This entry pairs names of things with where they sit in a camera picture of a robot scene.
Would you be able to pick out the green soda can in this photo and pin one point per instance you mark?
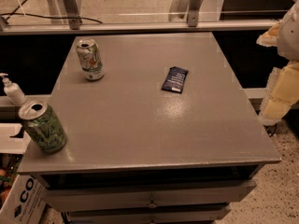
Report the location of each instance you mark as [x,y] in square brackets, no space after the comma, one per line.
[40,121]

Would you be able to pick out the dark blue snack bar wrapper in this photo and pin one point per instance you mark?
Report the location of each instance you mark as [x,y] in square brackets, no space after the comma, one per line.
[175,79]

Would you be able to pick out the metal frame rail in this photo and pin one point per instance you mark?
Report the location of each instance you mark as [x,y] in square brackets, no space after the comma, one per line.
[81,17]

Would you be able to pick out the grey drawer cabinet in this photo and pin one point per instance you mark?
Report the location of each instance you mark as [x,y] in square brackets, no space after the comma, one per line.
[136,154]

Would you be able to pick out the white cardboard box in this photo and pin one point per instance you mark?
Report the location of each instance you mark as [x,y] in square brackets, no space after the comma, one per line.
[22,204]

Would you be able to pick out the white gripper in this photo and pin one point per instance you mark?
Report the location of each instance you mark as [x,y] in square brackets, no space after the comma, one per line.
[290,36]

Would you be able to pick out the white pump lotion bottle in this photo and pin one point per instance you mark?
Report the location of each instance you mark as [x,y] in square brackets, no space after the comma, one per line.
[13,90]

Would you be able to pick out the white green 7up can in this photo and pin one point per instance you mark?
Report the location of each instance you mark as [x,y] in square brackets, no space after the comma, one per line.
[90,59]

